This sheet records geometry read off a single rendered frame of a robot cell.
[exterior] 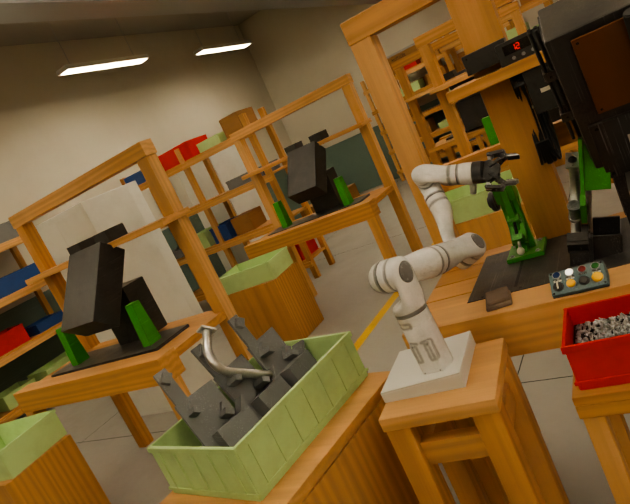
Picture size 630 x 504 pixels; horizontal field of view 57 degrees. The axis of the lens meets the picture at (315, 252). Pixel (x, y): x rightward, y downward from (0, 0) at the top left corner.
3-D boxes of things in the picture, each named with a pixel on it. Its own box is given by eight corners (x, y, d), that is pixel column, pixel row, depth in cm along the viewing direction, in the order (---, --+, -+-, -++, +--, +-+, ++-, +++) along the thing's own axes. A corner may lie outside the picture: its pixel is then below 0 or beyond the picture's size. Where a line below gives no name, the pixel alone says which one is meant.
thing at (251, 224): (318, 278, 717) (238, 108, 676) (184, 317, 854) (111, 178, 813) (336, 262, 761) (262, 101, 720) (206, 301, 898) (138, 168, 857)
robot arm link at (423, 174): (454, 158, 192) (460, 169, 199) (409, 163, 199) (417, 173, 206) (453, 177, 190) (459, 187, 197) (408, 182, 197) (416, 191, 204)
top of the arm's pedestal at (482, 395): (500, 412, 140) (495, 398, 139) (383, 433, 154) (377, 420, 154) (508, 348, 168) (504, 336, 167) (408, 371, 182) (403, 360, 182)
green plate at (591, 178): (611, 206, 169) (609, 135, 163) (580, 208, 173) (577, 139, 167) (610, 195, 179) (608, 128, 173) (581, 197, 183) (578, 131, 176)
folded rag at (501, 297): (513, 305, 172) (509, 296, 172) (487, 313, 175) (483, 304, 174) (511, 292, 181) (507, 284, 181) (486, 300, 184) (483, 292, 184)
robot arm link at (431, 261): (426, 278, 175) (452, 272, 168) (370, 298, 156) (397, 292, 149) (417, 249, 175) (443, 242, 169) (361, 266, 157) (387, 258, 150)
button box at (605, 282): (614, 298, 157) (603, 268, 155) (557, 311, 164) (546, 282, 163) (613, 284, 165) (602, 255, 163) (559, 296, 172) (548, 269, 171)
